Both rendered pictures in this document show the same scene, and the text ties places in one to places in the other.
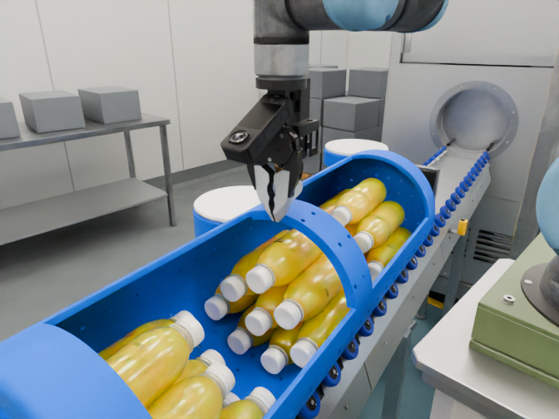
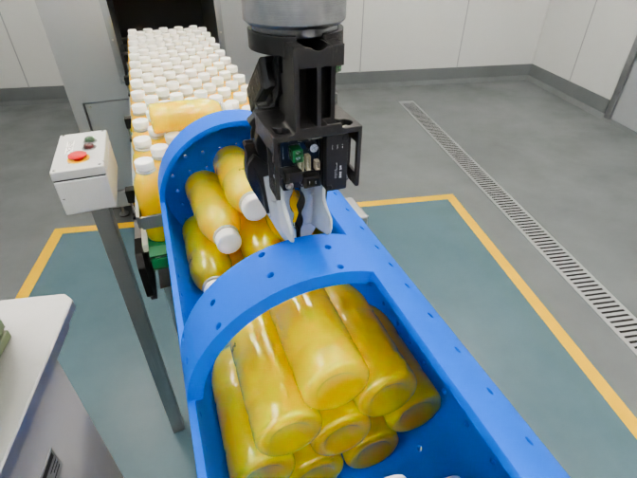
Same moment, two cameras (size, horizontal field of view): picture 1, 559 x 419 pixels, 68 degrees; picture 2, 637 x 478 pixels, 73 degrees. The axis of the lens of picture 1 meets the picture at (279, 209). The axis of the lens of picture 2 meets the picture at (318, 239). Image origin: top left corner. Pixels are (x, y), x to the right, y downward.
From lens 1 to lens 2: 0.86 m
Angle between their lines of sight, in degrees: 102
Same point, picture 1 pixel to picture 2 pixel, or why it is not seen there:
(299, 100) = (286, 81)
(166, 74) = not seen: outside the picture
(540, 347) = not seen: outside the picture
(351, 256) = (199, 325)
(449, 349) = (32, 321)
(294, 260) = not seen: hidden behind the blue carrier
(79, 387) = (199, 125)
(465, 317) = (16, 375)
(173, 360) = (227, 188)
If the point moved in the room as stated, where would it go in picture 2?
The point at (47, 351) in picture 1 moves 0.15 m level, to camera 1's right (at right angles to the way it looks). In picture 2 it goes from (229, 116) to (154, 146)
